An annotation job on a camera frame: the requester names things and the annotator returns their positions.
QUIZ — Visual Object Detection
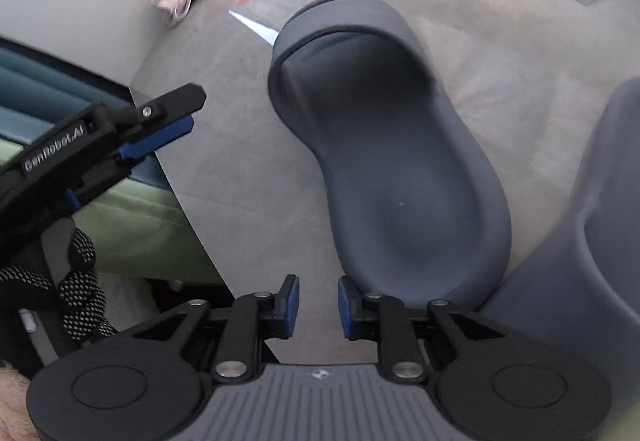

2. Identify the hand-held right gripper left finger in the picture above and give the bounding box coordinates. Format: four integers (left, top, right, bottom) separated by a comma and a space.
132, 273, 301, 384

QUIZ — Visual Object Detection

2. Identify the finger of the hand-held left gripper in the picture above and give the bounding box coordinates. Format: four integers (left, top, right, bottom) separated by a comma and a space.
117, 83, 207, 160

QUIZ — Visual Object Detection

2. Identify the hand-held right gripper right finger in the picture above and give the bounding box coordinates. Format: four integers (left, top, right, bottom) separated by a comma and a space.
337, 275, 506, 384

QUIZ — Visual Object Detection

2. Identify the dark grey foam slide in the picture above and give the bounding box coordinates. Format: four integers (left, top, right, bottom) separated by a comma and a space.
267, 0, 514, 312
482, 78, 640, 422

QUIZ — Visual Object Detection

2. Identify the person's left forearm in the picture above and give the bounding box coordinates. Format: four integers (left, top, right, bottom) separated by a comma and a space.
0, 367, 40, 441

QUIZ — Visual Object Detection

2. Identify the person's left hand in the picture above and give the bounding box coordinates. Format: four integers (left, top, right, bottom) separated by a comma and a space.
0, 218, 121, 367

